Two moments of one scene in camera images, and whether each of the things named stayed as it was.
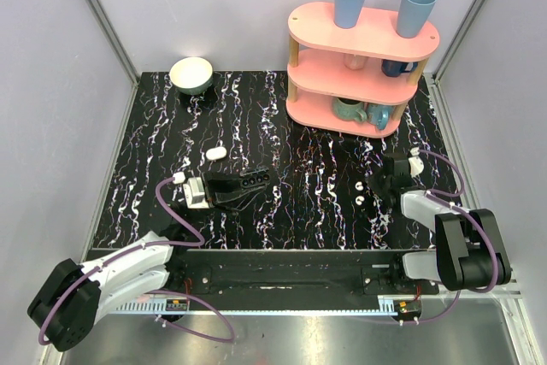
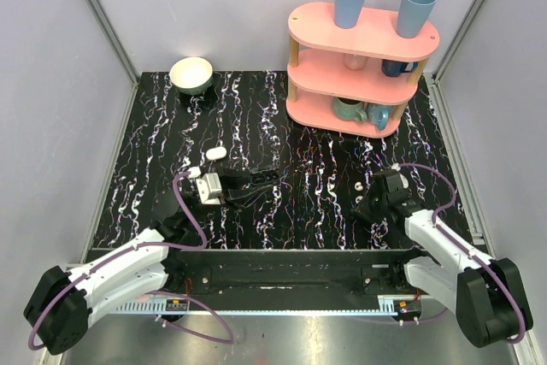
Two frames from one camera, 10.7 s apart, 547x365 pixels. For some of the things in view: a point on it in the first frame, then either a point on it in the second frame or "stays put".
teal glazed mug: (349, 109) stays put
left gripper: (214, 191) stays put
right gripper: (373, 180) → (361, 209)
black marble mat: (317, 195) stays put
